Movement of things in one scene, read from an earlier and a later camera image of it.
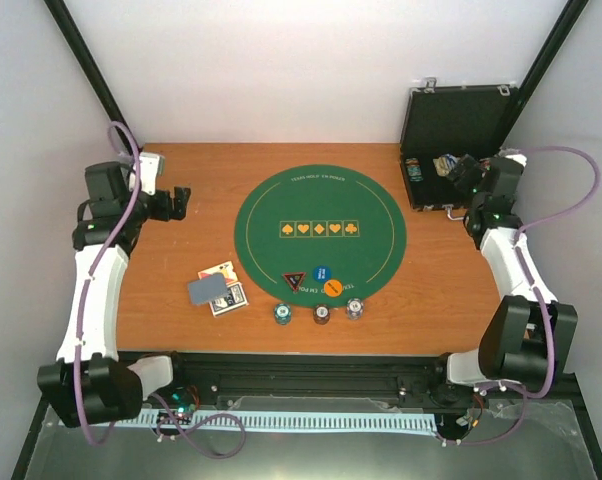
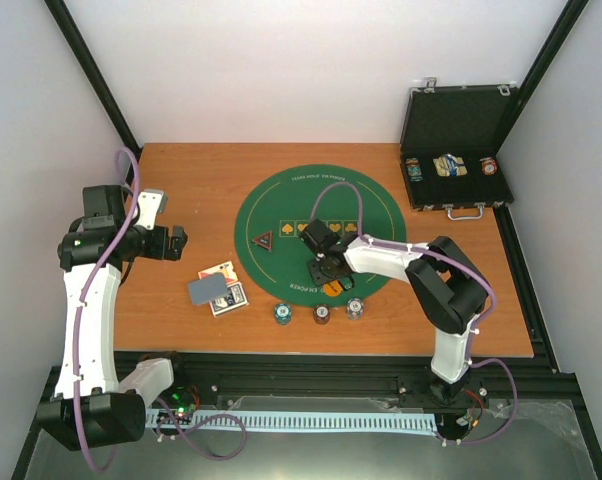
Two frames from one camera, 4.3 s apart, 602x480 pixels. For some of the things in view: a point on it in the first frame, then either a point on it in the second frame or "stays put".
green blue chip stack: (282, 313) stays put
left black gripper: (164, 212) -> (159, 249)
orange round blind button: (333, 287) stays put
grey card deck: (207, 288) stays put
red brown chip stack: (321, 314) stays put
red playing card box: (226, 268) stays put
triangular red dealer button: (294, 279) -> (264, 240)
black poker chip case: (446, 124) stays put
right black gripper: (470, 168) -> (318, 277)
